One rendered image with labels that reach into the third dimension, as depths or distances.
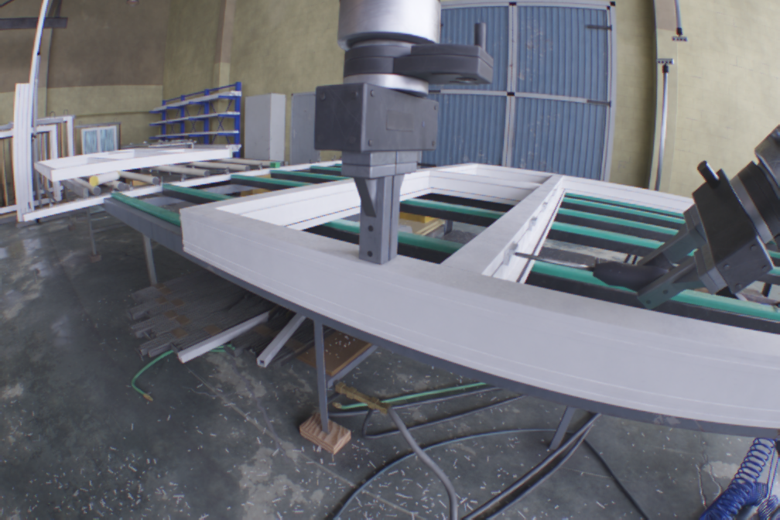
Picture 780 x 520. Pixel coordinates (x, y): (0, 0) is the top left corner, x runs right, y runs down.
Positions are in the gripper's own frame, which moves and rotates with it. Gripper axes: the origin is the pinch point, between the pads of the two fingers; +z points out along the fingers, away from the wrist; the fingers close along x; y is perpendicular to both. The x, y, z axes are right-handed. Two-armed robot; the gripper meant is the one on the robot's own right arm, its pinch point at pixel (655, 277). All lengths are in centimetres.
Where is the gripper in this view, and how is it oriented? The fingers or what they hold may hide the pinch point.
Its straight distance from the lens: 44.0
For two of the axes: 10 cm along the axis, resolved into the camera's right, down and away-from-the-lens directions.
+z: -3.9, 5.4, 7.4
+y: -7.8, -6.3, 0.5
